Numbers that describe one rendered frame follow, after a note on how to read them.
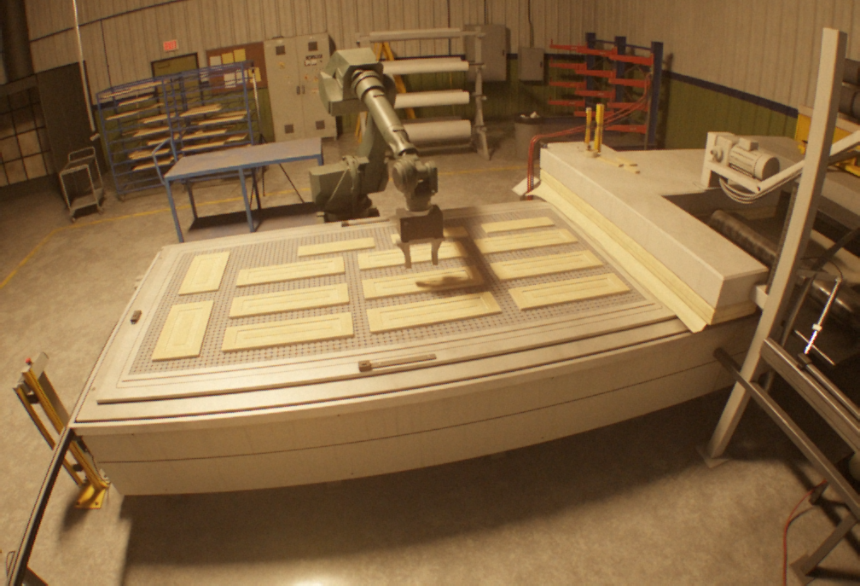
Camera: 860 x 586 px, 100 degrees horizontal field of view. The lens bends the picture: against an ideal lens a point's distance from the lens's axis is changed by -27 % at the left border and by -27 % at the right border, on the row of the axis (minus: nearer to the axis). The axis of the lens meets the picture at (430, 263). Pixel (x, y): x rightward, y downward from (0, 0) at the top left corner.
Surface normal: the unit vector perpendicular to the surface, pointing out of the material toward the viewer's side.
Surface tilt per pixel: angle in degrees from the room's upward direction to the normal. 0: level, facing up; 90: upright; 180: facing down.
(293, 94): 90
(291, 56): 90
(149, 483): 90
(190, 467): 90
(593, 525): 0
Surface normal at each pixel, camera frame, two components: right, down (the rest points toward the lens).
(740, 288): 0.20, 0.47
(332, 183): 0.40, 0.43
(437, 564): -0.04, -0.88
